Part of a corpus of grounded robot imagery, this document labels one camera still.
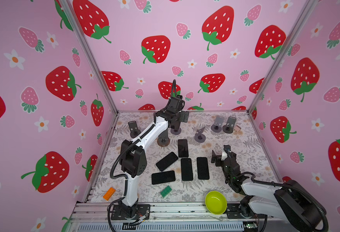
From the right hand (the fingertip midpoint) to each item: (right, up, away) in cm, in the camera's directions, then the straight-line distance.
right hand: (220, 150), depth 87 cm
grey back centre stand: (-27, +11, +21) cm, 36 cm away
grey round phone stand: (+5, +14, +23) cm, 27 cm away
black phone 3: (-10, -12, +4) cm, 16 cm away
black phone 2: (-21, -12, +1) cm, 24 cm away
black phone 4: (-36, -17, 0) cm, 40 cm away
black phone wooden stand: (-33, -8, +6) cm, 35 cm away
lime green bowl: (-6, -26, -10) cm, 29 cm away
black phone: (-22, 0, +11) cm, 25 cm away
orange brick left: (-65, -23, -7) cm, 69 cm away
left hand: (-24, +24, +2) cm, 34 cm away
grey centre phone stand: (-10, +7, +17) cm, 20 cm away
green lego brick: (-33, -22, -7) cm, 40 cm away
